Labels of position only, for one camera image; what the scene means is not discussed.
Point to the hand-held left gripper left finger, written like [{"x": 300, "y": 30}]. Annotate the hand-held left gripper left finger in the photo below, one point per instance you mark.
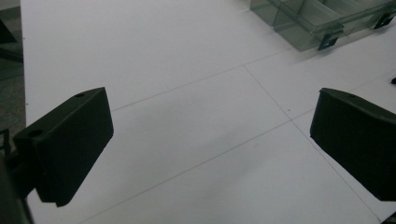
[{"x": 65, "y": 146}]

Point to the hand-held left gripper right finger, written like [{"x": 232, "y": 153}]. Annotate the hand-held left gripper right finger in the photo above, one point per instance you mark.
[{"x": 358, "y": 137}]

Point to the small black object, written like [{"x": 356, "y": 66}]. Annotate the small black object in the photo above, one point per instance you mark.
[{"x": 393, "y": 81}]

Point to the clear plastic compartment box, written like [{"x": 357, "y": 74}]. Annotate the clear plastic compartment box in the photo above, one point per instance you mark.
[{"x": 314, "y": 21}]

